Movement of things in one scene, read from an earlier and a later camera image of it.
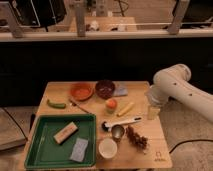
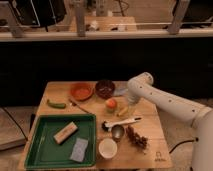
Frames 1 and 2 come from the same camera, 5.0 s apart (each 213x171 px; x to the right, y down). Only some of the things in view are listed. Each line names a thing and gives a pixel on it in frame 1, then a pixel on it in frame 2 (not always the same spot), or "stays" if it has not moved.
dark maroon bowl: (105, 88) stays
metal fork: (76, 104) stays
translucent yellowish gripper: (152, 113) → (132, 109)
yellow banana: (125, 109) stays
